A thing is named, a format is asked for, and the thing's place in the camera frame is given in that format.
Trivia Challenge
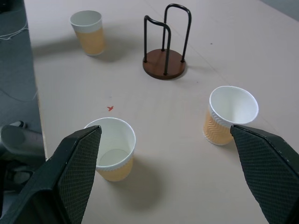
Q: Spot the thin white cable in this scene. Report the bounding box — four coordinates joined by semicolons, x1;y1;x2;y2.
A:
0;22;29;41

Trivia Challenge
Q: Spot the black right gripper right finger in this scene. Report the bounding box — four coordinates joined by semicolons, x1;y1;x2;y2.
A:
230;124;299;224

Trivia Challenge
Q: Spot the silver robot body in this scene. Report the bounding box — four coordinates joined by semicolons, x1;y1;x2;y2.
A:
0;120;45;194

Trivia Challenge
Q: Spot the wooden base wire holder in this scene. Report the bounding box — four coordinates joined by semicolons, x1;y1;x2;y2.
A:
142;3;192;80

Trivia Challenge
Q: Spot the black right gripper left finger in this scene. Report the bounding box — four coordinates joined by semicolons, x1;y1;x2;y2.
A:
0;125;102;224

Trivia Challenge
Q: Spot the orange ribbed paper cup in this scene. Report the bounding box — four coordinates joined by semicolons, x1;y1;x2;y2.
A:
83;117;136;182
69;10;105;56
202;85;259;146

